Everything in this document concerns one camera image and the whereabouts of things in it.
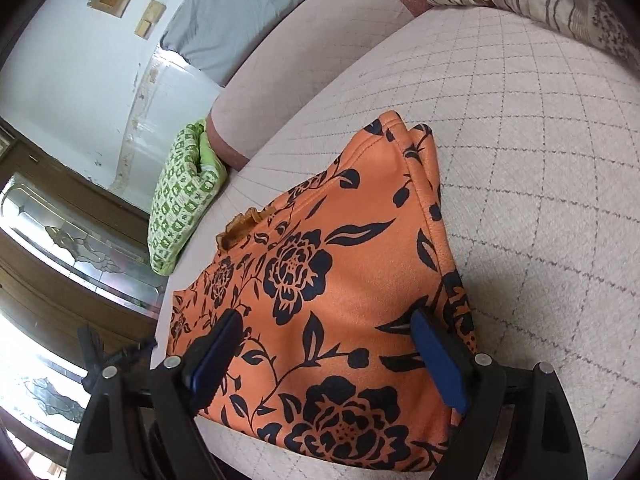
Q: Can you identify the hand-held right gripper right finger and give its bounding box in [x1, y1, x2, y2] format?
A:
[409, 307, 587, 480]

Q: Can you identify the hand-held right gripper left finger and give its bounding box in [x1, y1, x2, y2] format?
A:
[66, 308, 242, 480]

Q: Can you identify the orange black floral blouse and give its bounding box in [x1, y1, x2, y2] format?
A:
[167, 110, 484, 474]

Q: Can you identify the green white patterned pillow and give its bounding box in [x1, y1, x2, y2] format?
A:
[148, 118, 230, 276]

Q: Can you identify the wooden door with patterned glass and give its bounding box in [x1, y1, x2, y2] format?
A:
[0, 122, 172, 463]

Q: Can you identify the pink bolster cushion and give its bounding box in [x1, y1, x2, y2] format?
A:
[205, 0, 434, 169]

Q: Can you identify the grey pillow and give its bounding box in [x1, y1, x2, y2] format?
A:
[159, 0, 362, 87]

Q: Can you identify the large striped floral pillow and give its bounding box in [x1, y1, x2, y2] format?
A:
[492, 0, 640, 69]

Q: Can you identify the beige wall switch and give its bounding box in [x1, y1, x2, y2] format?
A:
[134, 1, 167, 40]

